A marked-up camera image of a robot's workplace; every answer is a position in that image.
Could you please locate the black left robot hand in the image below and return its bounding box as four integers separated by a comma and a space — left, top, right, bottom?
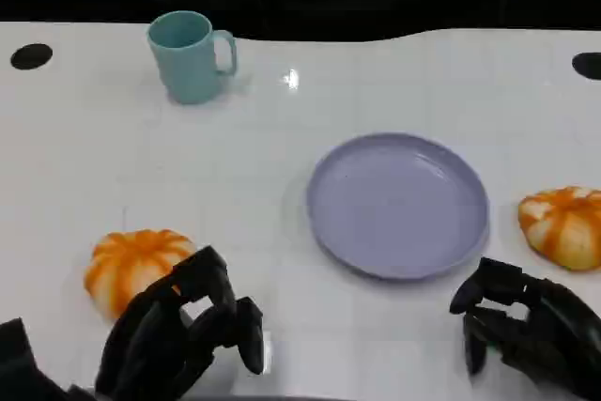
93, 244, 266, 401

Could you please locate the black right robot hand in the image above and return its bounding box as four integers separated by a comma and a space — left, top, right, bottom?
449, 256, 601, 401

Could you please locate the orange and white bread roll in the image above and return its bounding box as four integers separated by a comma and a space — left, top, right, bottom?
83, 228, 197, 320
517, 185, 601, 272

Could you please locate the lilac plate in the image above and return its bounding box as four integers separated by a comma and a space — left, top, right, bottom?
305, 131, 491, 281

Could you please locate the pale green mug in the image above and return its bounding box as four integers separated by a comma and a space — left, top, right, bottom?
146, 9, 239, 105

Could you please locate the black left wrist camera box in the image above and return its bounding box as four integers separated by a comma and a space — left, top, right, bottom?
0, 317, 69, 401

